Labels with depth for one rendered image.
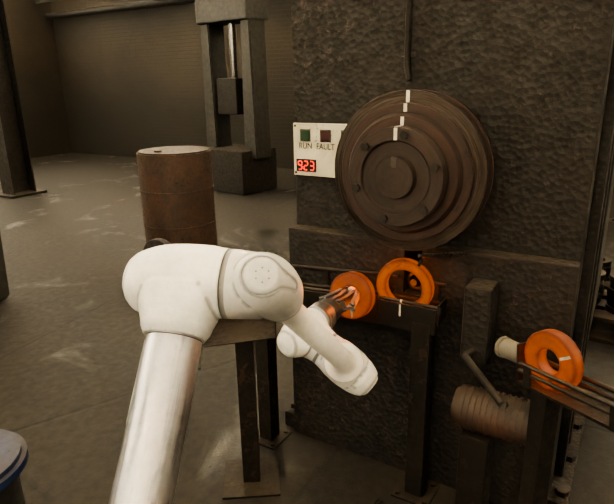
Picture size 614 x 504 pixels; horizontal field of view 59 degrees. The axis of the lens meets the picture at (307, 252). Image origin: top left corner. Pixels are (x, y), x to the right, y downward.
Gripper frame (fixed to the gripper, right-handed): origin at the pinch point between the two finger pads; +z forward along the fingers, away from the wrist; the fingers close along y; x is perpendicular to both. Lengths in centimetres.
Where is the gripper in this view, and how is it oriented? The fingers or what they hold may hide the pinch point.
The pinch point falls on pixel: (355, 288)
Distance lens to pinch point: 180.5
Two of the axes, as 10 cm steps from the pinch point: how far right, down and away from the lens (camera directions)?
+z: 5.2, -3.2, 7.9
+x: -0.5, -9.4, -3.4
